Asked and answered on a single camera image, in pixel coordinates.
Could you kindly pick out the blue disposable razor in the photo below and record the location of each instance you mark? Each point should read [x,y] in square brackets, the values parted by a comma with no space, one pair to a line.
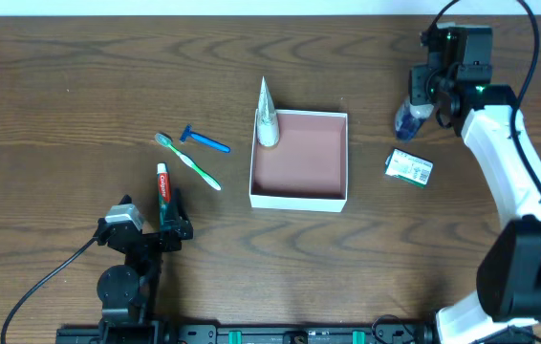
[188,133]

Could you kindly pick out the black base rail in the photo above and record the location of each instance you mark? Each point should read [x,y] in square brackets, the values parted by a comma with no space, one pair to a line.
[391,332]

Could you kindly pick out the red and green toothpaste tube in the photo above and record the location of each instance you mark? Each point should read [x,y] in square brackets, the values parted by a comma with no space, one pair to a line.
[164,190]

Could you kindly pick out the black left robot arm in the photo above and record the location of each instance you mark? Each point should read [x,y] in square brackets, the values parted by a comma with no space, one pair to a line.
[128,291]

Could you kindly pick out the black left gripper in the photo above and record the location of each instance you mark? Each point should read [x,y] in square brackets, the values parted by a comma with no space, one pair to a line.
[154,234]

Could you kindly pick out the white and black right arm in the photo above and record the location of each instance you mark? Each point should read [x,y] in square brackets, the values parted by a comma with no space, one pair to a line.
[508,281]

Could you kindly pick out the white upright tube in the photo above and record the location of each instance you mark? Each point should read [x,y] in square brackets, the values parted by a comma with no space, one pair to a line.
[267,126]

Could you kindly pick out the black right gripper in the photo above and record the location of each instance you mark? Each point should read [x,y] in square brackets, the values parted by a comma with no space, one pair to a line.
[421,80]

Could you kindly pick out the green and white toothbrush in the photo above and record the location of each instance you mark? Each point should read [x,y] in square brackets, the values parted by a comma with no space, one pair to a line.
[165,141]

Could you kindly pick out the white and green small box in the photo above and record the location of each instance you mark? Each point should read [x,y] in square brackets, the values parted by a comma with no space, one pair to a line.
[409,168]

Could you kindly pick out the clear pump bottle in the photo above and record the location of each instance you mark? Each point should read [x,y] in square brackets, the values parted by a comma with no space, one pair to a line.
[410,118]

